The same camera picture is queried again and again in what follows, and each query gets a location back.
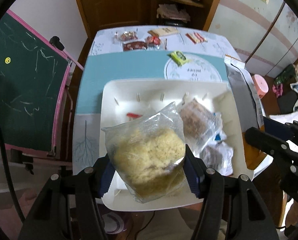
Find brown snack packet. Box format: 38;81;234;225
177;98;223;145

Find brown wooden shelf unit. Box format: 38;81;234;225
151;0;227;30

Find white checked blanket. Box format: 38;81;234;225
269;110;298;125

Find clear bag of yellow snack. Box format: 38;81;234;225
101;102;187;204

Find blue and white snack packet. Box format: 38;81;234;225
210;112;228;142

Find white plastic tray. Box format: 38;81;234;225
98;79;247;211

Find beige snack packet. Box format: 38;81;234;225
148;27;179;36

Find silver snack packet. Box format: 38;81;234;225
224;54;268;171

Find red and white snack packet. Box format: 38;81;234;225
185;32;207;43

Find green snack packet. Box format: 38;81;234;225
167;51;191;67

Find white snack packet red label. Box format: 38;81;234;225
200;141;234;177

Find flower-printed wardrobe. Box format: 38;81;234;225
207;0;298;77

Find small clear dark red packet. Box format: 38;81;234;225
120;31;137;42

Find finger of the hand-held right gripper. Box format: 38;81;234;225
245;127;298;167
262;116;298;143

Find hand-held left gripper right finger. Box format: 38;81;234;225
184;144;280;240

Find black clamp knob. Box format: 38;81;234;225
50;36;65;51

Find dark red snack packet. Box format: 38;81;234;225
122;41;148;52

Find brown wooden door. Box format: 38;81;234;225
71;0;159;30

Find pink toy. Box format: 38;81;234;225
272;84;284;98

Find pink-framed green chalkboard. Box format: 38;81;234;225
0;9;84;155

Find black cable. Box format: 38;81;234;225
0;107;27;233

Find green printed bag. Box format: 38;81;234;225
274;64;298;85

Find teal printed tablecloth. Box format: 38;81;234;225
73;25;260;180

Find folded cloths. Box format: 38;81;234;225
156;3;191;22

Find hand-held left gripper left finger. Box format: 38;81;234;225
18;154;117;240

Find small red snack packet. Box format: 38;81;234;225
146;35;162;46

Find pink plastic stool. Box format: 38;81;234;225
251;74;269;98

